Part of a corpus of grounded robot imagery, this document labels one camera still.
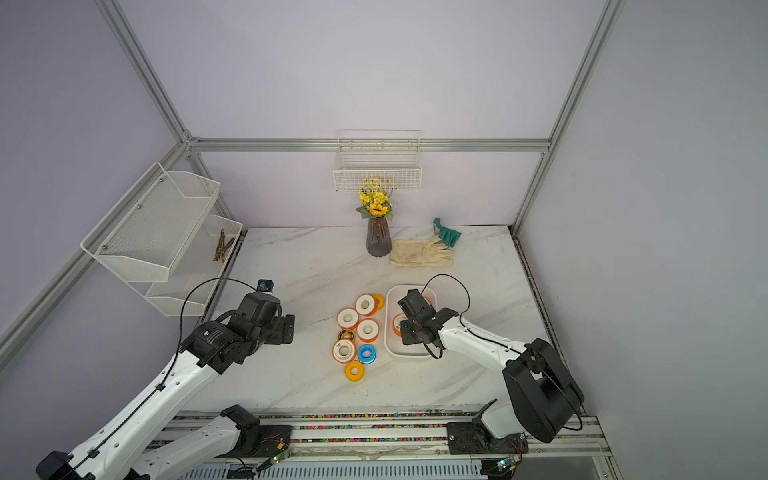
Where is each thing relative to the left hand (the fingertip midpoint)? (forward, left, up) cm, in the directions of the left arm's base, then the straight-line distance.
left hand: (269, 326), depth 76 cm
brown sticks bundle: (+29, +24, -2) cm, 38 cm away
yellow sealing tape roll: (+17, -28, -15) cm, 36 cm away
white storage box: (+4, -32, -20) cm, 38 cm away
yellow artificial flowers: (+40, -26, +11) cm, 49 cm away
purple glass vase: (+38, -27, -6) cm, 47 cm away
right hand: (+4, -38, -13) cm, 41 cm away
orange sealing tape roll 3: (+11, -17, -16) cm, 26 cm away
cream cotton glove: (+38, -46, -15) cm, 62 cm away
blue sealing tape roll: (-1, -24, -17) cm, 29 cm away
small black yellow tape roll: (+5, -17, -16) cm, 24 cm away
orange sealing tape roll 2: (-1, -18, -14) cm, 23 cm away
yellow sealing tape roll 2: (-6, -21, -18) cm, 28 cm away
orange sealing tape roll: (+7, -24, -16) cm, 30 cm away
